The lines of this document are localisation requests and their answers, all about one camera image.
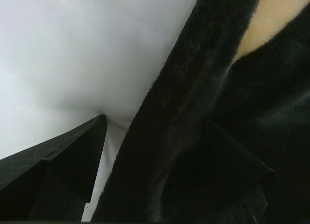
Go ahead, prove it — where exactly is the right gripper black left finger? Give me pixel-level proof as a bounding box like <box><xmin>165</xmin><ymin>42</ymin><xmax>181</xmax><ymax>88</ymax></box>
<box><xmin>0</xmin><ymin>115</ymin><xmax>107</xmax><ymax>221</ymax></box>

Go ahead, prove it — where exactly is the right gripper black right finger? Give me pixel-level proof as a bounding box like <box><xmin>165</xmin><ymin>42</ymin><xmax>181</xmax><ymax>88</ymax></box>
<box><xmin>207</xmin><ymin>119</ymin><xmax>274</xmax><ymax>185</ymax></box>

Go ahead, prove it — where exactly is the black floral plush pillowcase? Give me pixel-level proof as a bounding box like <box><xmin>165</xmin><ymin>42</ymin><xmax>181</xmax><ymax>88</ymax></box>
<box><xmin>92</xmin><ymin>0</ymin><xmax>310</xmax><ymax>224</ymax></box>

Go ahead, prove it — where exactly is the white pillow with yellow edge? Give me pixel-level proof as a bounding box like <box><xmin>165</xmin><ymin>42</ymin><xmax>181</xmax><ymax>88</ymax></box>
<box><xmin>0</xmin><ymin>0</ymin><xmax>196</xmax><ymax>221</ymax></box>

